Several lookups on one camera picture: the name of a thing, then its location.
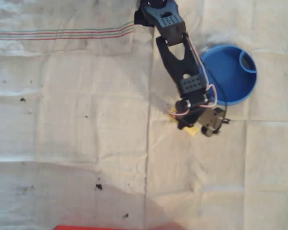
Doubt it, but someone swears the yellow rectangular block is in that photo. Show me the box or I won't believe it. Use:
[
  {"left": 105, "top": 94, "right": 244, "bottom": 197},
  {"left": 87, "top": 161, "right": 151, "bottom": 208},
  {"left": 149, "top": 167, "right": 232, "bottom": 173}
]
[{"left": 166, "top": 107, "right": 199, "bottom": 138}]

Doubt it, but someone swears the blue plastic bowl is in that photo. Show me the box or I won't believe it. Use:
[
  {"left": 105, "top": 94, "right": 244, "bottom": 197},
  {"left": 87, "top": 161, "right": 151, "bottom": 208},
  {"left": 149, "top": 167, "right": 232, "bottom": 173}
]
[{"left": 199, "top": 45, "right": 258, "bottom": 106}]

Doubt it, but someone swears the white cloth with coloured stripes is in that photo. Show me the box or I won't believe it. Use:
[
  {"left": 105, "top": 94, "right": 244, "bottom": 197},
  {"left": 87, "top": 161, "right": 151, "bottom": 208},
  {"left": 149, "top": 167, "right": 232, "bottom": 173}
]
[{"left": 0, "top": 0, "right": 288, "bottom": 230}]

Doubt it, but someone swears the red flat object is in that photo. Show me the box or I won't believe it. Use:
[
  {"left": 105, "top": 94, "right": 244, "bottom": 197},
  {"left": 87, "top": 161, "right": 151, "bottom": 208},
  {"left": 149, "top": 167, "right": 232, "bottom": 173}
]
[{"left": 53, "top": 224, "right": 184, "bottom": 230}]

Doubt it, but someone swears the white and red servo cable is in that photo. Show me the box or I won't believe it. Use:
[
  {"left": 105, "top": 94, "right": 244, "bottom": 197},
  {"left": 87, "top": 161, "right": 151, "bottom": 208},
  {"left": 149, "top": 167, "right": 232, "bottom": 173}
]
[{"left": 169, "top": 32, "right": 218, "bottom": 118}]

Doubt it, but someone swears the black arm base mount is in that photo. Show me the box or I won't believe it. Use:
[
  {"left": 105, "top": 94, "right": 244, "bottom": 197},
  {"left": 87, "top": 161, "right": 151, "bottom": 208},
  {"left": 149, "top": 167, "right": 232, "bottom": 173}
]
[{"left": 133, "top": 9, "right": 156, "bottom": 27}]

